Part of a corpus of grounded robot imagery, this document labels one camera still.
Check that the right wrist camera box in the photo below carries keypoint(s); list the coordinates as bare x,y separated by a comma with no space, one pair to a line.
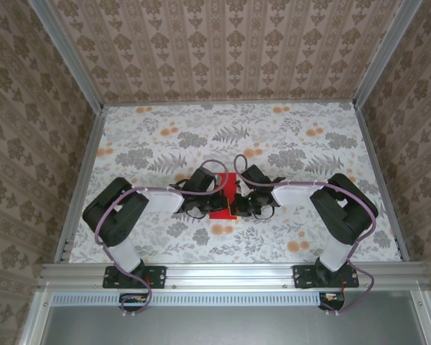
238,185

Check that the grey metal panel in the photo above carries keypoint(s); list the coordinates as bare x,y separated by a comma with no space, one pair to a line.
219,327

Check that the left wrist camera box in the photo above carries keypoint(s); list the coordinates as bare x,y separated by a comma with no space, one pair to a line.
220,191

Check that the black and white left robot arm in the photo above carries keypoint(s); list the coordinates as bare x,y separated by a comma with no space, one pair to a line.
115,215

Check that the small black circuit board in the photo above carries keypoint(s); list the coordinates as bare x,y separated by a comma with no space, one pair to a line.
134,301
332,300

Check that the floral patterned table cover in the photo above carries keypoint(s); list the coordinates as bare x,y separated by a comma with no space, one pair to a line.
219,118

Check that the aluminium frame post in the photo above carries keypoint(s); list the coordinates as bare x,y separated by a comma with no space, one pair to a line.
69,54
382,54

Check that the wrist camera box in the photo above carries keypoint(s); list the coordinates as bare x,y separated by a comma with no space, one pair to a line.
238,185
220,191

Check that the aluminium mounting rail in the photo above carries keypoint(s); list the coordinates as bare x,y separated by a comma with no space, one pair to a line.
230,275

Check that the aluminium side rail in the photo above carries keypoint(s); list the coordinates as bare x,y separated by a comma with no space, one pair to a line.
82,183
380,179

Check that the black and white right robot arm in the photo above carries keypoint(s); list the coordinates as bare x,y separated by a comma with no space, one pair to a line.
345,215

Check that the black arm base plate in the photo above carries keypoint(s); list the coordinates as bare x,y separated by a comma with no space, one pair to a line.
158,276
301,276

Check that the red square paper sheet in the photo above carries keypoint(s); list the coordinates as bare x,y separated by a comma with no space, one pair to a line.
224,179

